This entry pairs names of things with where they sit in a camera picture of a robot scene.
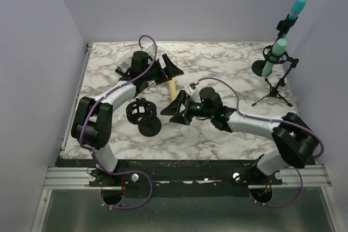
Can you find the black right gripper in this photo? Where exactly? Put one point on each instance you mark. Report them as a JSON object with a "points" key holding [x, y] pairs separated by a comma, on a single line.
{"points": [[173, 108]]}

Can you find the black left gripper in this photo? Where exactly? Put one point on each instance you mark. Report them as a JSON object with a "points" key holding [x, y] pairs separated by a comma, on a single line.
{"points": [[170, 70]]}

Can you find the cream yellow microphone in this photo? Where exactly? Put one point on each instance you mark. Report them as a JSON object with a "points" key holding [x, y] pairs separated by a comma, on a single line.
{"points": [[172, 89]]}

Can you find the black shock mount desk stand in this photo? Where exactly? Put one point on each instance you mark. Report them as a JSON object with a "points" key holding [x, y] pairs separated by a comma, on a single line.
{"points": [[143, 113]]}

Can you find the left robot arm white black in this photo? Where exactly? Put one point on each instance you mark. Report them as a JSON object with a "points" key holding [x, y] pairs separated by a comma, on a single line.
{"points": [[92, 122]]}

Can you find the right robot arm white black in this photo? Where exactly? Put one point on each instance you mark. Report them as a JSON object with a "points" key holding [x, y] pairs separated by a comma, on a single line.
{"points": [[294, 144]]}

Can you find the black round base mic stand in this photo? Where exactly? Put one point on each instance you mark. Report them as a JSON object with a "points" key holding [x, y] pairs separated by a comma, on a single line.
{"points": [[272, 54]]}

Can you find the mint green microphone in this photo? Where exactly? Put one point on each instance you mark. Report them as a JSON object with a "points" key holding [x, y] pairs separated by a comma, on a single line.
{"points": [[277, 50]]}

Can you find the blue microphone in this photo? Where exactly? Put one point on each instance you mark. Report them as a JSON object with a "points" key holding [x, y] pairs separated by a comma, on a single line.
{"points": [[295, 12]]}

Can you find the clear plastic screw organizer box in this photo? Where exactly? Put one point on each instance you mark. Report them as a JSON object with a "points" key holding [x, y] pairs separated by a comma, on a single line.
{"points": [[124, 63]]}

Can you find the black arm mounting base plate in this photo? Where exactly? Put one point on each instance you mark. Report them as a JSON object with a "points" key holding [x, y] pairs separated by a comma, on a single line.
{"points": [[171, 178]]}

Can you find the black tripod shock mount stand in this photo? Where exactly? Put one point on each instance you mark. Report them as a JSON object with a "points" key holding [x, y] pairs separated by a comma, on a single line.
{"points": [[280, 80]]}

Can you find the aluminium extrusion rail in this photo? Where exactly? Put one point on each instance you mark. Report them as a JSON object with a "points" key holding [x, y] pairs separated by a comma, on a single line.
{"points": [[68, 177]]}

